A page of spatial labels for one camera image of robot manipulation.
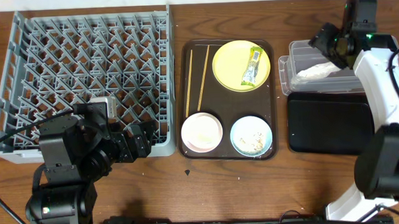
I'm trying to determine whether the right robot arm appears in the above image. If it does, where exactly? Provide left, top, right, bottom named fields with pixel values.
left=309, top=0, right=399, bottom=224

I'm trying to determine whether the grey dish rack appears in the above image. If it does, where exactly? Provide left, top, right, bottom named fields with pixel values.
left=0, top=7, right=176, bottom=164

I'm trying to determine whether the yellow plate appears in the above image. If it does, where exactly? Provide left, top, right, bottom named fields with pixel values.
left=212, top=40, right=271, bottom=92

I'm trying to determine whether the pink bowl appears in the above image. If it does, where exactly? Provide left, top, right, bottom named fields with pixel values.
left=181, top=113, right=224, bottom=153

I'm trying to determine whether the wooden chopstick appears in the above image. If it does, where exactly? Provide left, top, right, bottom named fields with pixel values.
left=185, top=49, right=193, bottom=118
left=197, top=45, right=210, bottom=111

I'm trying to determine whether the clear plastic bin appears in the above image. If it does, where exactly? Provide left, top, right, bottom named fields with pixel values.
left=276, top=34, right=399, bottom=97

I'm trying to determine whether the white napkin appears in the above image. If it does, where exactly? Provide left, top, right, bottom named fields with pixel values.
left=297, top=61, right=341, bottom=80

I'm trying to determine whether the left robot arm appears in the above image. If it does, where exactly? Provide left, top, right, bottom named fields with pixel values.
left=26, top=113, right=155, bottom=224

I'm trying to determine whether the black waste tray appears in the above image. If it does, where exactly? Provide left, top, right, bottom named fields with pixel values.
left=287, top=92, right=375, bottom=155

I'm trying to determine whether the dark brown serving tray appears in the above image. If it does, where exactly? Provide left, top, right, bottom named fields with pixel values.
left=177, top=39, right=278, bottom=161

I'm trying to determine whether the green snack wrapper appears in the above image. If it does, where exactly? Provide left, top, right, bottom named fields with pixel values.
left=241, top=46, right=264, bottom=86

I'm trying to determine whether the light blue bowl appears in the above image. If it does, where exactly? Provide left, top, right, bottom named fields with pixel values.
left=230, top=116, right=273, bottom=158

